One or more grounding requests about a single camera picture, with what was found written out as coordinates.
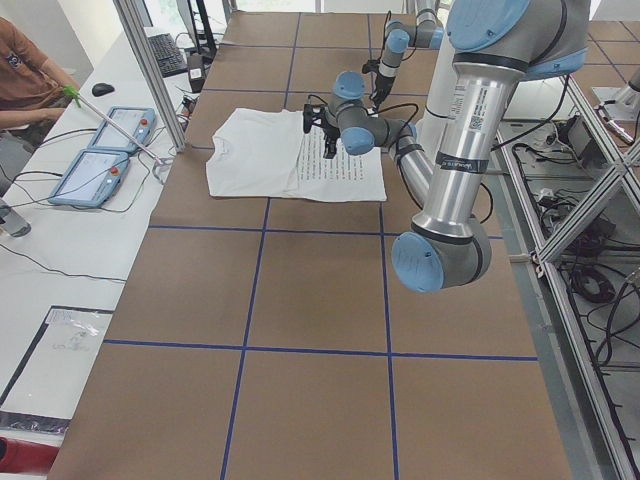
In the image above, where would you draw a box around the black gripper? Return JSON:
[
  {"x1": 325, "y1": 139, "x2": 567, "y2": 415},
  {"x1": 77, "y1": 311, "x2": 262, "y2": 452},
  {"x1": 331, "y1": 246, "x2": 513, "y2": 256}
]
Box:
[
  {"x1": 302, "y1": 102, "x2": 340, "y2": 159},
  {"x1": 362, "y1": 59, "x2": 398, "y2": 100}
]

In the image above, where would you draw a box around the white long-sleeve printed shirt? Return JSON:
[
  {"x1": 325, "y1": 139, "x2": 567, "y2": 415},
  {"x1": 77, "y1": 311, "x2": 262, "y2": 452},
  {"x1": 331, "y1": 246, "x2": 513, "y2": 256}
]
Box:
[{"x1": 206, "y1": 108, "x2": 387, "y2": 203}]

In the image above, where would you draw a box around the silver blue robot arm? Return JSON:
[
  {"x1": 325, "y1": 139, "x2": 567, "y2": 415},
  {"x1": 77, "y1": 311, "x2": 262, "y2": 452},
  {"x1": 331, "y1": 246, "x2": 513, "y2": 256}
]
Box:
[
  {"x1": 303, "y1": 1, "x2": 590, "y2": 292},
  {"x1": 362, "y1": 0, "x2": 444, "y2": 107}
]

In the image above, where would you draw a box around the black keyboard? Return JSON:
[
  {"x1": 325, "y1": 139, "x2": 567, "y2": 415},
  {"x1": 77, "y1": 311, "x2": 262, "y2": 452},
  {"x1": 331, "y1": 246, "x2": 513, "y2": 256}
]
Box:
[{"x1": 147, "y1": 33, "x2": 188, "y2": 78}]

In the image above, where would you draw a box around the upper blue teach pendant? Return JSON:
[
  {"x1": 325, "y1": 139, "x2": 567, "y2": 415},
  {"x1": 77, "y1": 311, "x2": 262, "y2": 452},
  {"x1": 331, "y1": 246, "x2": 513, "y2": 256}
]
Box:
[{"x1": 89, "y1": 106, "x2": 156, "y2": 154}]

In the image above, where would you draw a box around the blue teach pendant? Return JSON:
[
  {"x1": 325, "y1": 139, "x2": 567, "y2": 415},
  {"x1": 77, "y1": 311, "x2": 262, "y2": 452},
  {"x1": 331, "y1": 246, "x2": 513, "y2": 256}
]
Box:
[
  {"x1": 89, "y1": 106, "x2": 156, "y2": 154},
  {"x1": 47, "y1": 149, "x2": 129, "y2": 208}
]

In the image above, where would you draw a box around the black computer mouse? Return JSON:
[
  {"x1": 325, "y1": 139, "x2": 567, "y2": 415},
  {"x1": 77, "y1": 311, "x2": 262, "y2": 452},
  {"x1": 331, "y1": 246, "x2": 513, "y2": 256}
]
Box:
[{"x1": 91, "y1": 82, "x2": 115, "y2": 97}]

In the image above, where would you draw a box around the lower blue teach pendant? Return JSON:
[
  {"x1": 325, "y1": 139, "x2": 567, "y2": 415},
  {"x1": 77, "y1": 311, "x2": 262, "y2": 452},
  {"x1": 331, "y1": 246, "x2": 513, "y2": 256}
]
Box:
[{"x1": 47, "y1": 149, "x2": 129, "y2": 208}]

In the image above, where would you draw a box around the person in orange shirt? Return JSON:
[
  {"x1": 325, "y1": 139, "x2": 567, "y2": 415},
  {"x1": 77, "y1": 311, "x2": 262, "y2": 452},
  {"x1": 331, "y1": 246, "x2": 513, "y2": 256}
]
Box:
[{"x1": 1, "y1": 19, "x2": 80, "y2": 192}]

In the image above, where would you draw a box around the plastic sheet document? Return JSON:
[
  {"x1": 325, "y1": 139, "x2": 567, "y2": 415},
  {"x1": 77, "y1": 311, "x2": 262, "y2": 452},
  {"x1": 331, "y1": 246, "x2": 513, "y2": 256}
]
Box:
[{"x1": 1, "y1": 305, "x2": 113, "y2": 435}]

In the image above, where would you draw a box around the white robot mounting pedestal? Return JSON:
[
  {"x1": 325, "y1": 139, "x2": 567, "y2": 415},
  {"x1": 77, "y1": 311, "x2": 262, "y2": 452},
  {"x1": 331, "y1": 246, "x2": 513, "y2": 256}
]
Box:
[{"x1": 414, "y1": 1, "x2": 505, "y2": 161}]

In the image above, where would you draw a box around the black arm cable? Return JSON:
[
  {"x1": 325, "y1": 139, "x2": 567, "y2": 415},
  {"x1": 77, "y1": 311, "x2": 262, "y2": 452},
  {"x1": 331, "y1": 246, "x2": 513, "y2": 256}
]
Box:
[{"x1": 304, "y1": 92, "x2": 496, "y2": 226}]

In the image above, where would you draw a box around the aluminium frame post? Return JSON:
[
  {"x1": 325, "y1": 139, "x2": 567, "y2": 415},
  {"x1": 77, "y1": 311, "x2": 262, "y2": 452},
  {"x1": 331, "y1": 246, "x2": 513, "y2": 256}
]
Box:
[{"x1": 113, "y1": 0, "x2": 186, "y2": 153}]

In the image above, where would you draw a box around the metal rod with green handle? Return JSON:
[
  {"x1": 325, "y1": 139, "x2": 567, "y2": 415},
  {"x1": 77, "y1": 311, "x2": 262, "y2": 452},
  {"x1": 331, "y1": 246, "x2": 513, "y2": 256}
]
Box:
[{"x1": 63, "y1": 85, "x2": 169, "y2": 166}]

